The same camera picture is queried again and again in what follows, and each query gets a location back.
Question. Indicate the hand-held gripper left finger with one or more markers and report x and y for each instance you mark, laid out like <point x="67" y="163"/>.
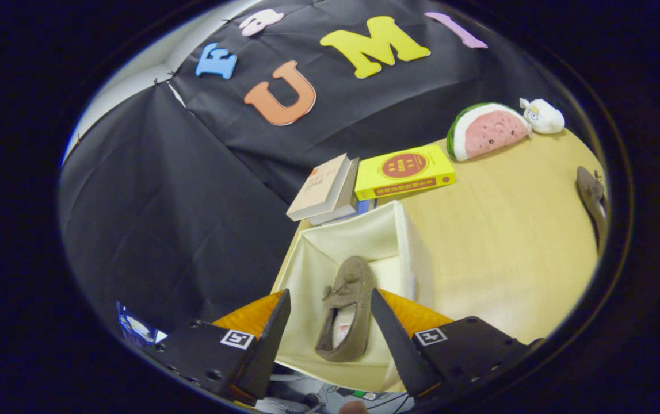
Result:
<point x="260" y="356"/>

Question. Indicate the blue book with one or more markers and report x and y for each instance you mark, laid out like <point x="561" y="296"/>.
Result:
<point x="366" y="206"/>

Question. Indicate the black backdrop cloth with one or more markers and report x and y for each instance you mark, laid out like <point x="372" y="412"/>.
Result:
<point x="163" y="201"/>

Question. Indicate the laptop screen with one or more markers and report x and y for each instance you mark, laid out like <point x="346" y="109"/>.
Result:
<point x="134" y="329"/>

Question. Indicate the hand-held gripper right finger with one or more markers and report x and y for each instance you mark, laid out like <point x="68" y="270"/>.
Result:
<point x="401" y="351"/>

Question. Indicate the watermelon plush toy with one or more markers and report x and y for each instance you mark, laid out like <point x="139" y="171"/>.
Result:
<point x="491" y="132"/>

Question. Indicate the yellow book with red label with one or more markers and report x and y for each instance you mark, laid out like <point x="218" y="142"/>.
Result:
<point x="404" y="169"/>

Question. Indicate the brown fuzzy shoe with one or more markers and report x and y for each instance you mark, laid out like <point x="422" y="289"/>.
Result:
<point x="588" y="190"/>
<point x="353" y="282"/>

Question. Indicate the cream fabric storage box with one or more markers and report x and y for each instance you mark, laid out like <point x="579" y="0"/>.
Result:
<point x="330" y="244"/>

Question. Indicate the beige cover book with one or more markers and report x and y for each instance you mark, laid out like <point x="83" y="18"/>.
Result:
<point x="321" y="187"/>

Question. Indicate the white plush toy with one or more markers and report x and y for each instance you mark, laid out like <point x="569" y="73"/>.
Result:
<point x="544" y="117"/>

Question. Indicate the grey book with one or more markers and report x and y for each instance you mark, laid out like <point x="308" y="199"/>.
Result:
<point x="348" y="198"/>

